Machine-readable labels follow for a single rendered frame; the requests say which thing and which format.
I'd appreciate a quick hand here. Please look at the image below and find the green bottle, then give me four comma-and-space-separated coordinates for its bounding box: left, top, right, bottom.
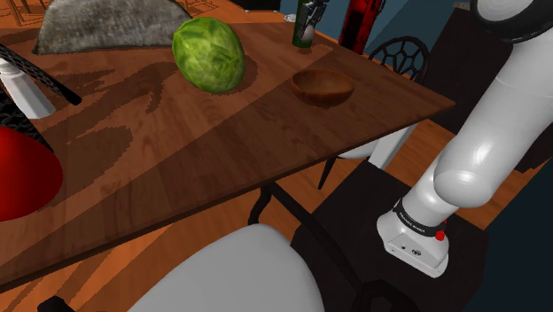
292, 0, 315, 50

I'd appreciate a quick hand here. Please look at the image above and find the red and black object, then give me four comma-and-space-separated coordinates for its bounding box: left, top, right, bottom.
338, 0, 386, 56

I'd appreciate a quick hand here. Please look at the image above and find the brown wooden bowl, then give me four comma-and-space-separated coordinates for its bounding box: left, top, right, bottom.
290, 69, 356, 108

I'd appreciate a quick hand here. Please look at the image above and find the green cabbage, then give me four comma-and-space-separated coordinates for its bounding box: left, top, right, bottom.
171, 16, 246, 95

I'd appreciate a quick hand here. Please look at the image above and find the black lattice chair white seat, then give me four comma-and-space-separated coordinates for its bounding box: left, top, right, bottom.
36, 181, 420, 312
317, 35, 432, 191
0, 43, 83, 153

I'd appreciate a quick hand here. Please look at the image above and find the wooden table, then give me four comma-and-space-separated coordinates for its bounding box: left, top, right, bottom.
0, 17, 457, 291

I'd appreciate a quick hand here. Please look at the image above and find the black robot stand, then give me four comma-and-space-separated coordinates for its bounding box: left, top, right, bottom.
290, 160, 490, 312

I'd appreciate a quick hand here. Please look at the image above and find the red round object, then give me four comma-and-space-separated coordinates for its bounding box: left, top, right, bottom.
0, 126, 65, 222

